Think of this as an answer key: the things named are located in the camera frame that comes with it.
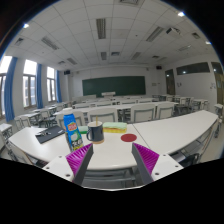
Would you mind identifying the small green object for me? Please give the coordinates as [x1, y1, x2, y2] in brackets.
[79, 126, 88, 134]

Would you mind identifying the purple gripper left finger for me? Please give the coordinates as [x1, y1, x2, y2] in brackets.
[66, 143, 93, 185]

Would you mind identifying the red round coaster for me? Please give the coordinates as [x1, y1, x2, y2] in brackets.
[121, 134, 137, 142]

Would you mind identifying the white chair centre left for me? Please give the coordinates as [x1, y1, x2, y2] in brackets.
[87, 108, 118, 123]

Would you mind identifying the blue curtain left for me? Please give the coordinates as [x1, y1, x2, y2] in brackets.
[4, 57, 18, 121]

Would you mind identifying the ceiling projector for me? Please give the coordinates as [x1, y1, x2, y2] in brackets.
[166, 27, 181, 37]

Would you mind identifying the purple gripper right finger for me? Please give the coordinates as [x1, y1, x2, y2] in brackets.
[132, 143, 159, 185]

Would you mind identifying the blue drink can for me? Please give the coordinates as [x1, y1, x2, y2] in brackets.
[64, 114, 83, 151]

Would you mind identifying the white chair centre right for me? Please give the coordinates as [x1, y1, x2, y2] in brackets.
[131, 104, 156, 123]

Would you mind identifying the white chair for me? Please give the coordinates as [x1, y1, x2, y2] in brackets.
[131, 104, 156, 123]
[87, 108, 118, 123]
[156, 102, 174, 120]

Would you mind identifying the yellow green sponge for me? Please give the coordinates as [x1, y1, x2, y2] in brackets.
[103, 122, 127, 133]

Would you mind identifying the green chalkboard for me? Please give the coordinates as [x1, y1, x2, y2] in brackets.
[82, 76, 146, 97]

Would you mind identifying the dark blue mug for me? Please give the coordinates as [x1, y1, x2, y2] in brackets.
[86, 121, 104, 141]

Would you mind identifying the round wooden coaster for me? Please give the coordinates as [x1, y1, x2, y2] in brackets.
[91, 139, 104, 144]

